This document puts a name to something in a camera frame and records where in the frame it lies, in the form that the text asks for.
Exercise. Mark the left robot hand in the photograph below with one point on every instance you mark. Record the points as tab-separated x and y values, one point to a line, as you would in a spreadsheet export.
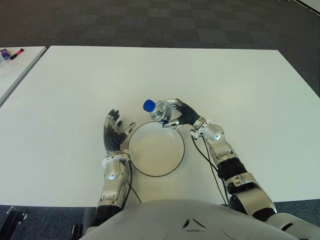
112	140

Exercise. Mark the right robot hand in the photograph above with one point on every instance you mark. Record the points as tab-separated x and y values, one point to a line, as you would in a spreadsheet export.
186	115

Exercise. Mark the clear water bottle blue cap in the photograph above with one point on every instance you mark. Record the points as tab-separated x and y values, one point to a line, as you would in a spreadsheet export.
157	112

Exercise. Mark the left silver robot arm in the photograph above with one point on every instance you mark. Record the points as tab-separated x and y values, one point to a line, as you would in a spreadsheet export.
112	172

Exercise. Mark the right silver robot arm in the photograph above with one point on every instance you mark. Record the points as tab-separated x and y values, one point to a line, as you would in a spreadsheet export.
240	180

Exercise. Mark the white plate black rim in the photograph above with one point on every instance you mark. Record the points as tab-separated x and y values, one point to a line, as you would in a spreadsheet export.
156	150

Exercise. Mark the clear plastic bottle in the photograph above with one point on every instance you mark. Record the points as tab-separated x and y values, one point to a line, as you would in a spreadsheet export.
3	67

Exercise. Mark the dark table leg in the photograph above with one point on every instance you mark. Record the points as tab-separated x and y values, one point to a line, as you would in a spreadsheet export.
87	217

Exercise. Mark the grey robot torso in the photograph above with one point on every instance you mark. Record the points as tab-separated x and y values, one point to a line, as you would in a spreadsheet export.
187	222

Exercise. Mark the white side table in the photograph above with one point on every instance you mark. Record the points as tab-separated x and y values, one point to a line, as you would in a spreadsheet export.
22	72

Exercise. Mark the black caster wheel stand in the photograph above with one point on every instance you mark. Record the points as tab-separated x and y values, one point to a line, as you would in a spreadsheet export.
16	217

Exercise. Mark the red marker pen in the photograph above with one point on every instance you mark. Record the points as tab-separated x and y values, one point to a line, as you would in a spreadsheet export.
17	54

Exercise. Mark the blue packet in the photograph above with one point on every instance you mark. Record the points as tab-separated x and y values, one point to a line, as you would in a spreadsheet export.
5	55

